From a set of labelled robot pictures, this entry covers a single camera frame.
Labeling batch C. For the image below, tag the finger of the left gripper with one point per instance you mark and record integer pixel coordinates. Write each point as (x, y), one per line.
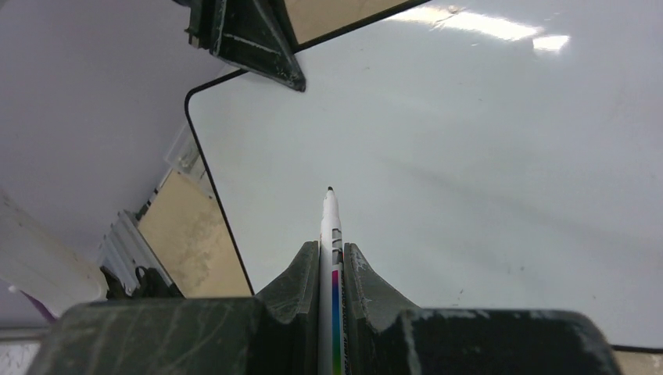
(252, 35)

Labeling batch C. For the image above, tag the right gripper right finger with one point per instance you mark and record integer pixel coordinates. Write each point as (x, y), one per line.
(377, 343)

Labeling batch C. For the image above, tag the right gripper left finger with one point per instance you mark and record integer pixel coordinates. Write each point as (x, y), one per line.
(286, 341)

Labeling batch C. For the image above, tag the white whiteboard marker pen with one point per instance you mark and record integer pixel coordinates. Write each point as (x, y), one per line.
(332, 342)

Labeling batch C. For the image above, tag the white whiteboard black frame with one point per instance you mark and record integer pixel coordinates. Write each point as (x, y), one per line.
(485, 154)

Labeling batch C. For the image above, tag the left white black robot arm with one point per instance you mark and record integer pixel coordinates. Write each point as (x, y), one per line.
(87, 103)

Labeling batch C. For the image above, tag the aluminium frame rail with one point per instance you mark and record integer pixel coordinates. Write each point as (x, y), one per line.
(132, 270)

